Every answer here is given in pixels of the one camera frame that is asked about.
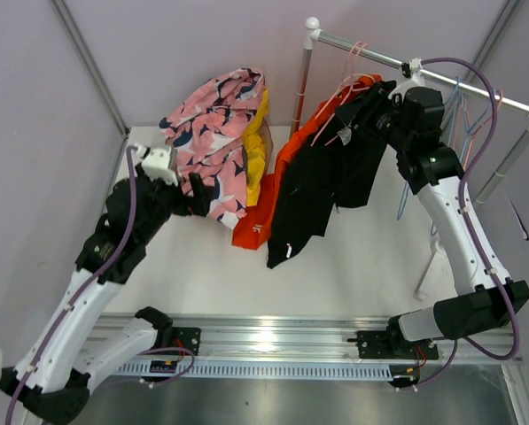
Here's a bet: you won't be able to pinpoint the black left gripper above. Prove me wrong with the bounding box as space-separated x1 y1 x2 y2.
138 162 214 243

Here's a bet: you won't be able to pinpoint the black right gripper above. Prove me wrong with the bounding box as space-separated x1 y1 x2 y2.
335 82 413 152

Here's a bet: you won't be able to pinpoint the blue hanger of patterned shorts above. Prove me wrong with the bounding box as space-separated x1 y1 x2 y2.
396 182 411 220

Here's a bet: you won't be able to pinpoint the pink hanger of yellow shorts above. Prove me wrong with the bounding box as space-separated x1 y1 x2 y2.
467 90 504 142

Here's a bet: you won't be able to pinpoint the pink patterned shorts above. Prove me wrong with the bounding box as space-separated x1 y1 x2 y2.
159 67 266 229

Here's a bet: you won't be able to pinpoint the pink hanger of black shorts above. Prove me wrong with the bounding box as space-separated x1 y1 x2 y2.
311 43 371 147

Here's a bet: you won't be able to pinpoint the black shorts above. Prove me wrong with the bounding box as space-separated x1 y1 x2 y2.
267 74 386 269

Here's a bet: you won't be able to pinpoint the yellow shorts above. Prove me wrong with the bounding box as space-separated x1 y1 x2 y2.
242 89 269 206

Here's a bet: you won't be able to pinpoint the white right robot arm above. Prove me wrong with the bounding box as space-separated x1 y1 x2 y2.
335 81 529 358

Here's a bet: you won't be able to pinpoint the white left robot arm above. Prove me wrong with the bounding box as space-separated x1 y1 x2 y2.
0 171 214 424

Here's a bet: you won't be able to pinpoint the pink hanger of orange shorts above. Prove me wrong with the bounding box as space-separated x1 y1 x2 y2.
316 42 370 117

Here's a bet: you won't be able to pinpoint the orange shorts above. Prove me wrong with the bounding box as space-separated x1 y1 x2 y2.
231 74 383 250

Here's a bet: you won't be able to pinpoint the metal clothes rack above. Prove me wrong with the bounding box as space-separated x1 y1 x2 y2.
285 16 529 302

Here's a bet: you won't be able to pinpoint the pink translucent plastic basin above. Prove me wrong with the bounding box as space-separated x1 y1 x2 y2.
242 120 274 175

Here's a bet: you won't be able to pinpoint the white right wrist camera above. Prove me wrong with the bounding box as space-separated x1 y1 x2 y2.
388 58 426 100

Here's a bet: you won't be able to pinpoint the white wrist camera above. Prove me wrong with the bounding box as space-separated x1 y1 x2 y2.
388 58 426 100
133 143 180 186

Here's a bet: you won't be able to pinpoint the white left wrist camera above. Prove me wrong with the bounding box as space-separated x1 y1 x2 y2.
133 143 180 186

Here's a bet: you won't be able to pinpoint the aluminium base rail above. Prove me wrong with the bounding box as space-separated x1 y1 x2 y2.
113 314 495 383

